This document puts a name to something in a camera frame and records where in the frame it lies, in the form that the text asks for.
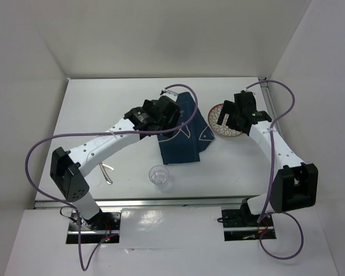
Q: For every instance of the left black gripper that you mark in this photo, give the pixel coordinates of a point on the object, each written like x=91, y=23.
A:
x=172, y=121

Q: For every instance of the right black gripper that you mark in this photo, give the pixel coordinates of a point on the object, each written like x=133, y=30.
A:
x=227, y=108

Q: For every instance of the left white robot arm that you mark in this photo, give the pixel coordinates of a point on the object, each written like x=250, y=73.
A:
x=69, y=168

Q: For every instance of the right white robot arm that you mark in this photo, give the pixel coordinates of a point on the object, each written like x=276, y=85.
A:
x=293, y=183

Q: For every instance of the floral ceramic plate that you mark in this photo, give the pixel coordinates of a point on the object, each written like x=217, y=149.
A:
x=223, y=130

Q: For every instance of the clear plastic cup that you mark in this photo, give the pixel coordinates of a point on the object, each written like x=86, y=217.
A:
x=160, y=176

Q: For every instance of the silver fork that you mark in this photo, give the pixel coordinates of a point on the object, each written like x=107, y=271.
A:
x=108, y=167

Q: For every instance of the silver table knife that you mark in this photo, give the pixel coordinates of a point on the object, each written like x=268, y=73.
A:
x=104, y=171

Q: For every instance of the front aluminium rail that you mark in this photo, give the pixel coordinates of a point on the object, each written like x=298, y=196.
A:
x=187, y=201

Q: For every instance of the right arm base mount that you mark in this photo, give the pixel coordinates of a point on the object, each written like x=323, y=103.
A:
x=241, y=225

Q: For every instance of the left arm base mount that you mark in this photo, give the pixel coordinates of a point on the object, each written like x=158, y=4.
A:
x=108, y=228

